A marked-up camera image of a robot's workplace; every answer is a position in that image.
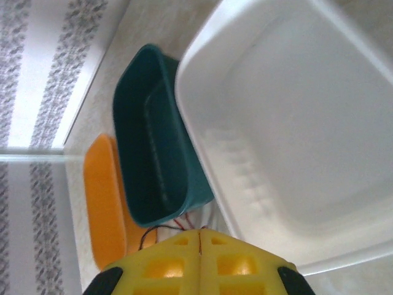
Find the teal plastic bin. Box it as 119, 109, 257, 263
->
111, 42, 216, 229

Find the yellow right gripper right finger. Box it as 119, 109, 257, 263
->
200, 229, 296, 295

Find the aluminium frame post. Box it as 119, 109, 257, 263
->
0, 146, 81, 164

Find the orange plastic bin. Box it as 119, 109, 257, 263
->
83, 133, 159, 271

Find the black cable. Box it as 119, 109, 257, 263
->
139, 225, 182, 250

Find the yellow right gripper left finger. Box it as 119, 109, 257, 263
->
103, 229, 201, 295

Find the white plastic tray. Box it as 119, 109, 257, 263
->
173, 0, 393, 277

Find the red cable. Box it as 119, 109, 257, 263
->
173, 216, 193, 231

